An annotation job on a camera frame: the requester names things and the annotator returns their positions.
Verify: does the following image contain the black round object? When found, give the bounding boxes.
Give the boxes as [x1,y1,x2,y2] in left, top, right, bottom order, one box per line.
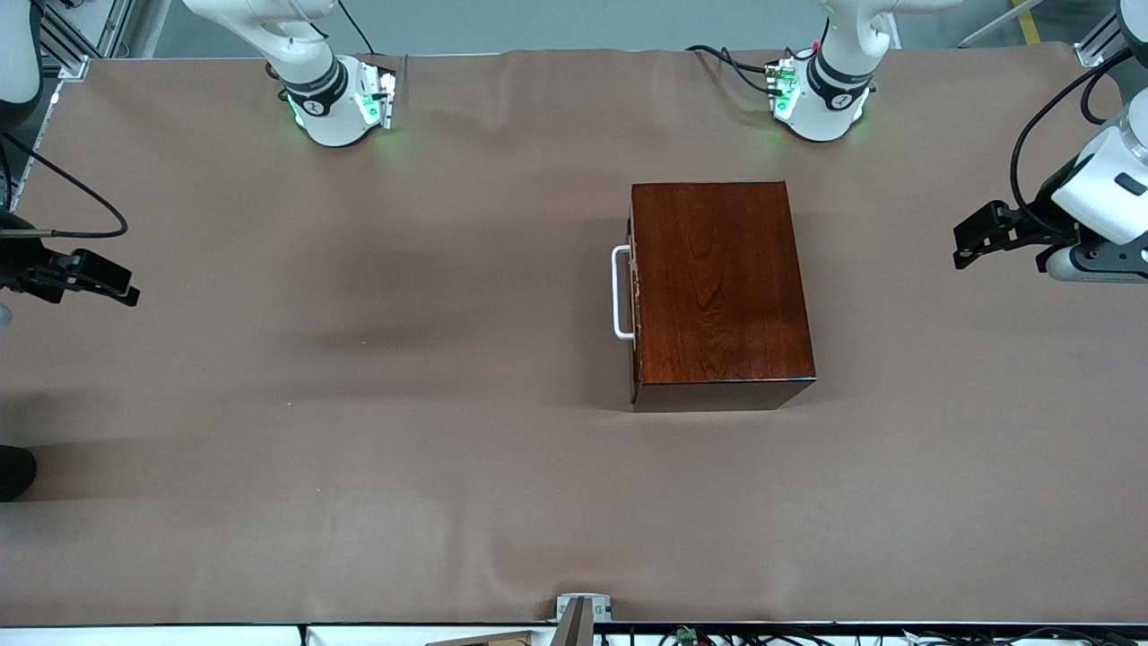
[0,445,39,502]

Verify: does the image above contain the dark red wooden cabinet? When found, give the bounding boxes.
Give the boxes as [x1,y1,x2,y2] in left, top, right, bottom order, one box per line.
[630,180,818,414]

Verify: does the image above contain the brown table cover mat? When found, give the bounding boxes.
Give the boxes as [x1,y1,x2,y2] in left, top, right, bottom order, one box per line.
[0,45,1148,627]

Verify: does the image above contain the brown wooden board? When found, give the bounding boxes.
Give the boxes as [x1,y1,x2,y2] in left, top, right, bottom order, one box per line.
[426,631,535,646]

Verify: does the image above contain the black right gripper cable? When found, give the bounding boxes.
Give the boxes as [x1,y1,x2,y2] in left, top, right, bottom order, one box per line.
[0,133,130,241]

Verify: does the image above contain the aluminium frame profile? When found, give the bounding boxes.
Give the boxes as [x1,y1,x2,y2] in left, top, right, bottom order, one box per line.
[1074,0,1127,69]
[36,0,173,83]

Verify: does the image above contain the black left arm base cables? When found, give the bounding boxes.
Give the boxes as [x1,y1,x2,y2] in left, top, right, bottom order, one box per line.
[686,43,795,98]

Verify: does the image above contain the black right arm base cable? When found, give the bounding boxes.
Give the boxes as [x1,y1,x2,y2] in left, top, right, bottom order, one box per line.
[334,0,378,57]

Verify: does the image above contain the grey metal bracket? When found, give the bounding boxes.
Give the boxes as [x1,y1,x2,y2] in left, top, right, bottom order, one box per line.
[555,592,613,624]

